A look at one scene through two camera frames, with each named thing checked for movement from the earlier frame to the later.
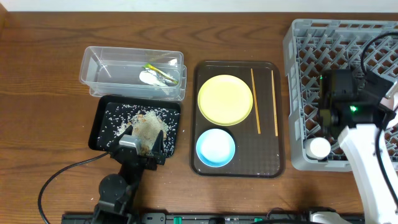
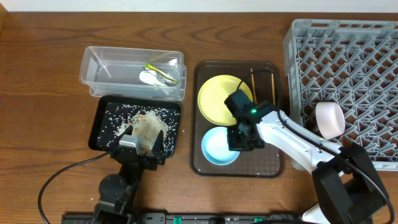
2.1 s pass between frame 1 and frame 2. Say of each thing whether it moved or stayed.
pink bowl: moved
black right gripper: moved
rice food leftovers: stayed
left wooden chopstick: stayed
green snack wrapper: stayed
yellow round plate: stayed
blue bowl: moved
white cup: moved
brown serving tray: stayed
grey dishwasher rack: stayed
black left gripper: stayed
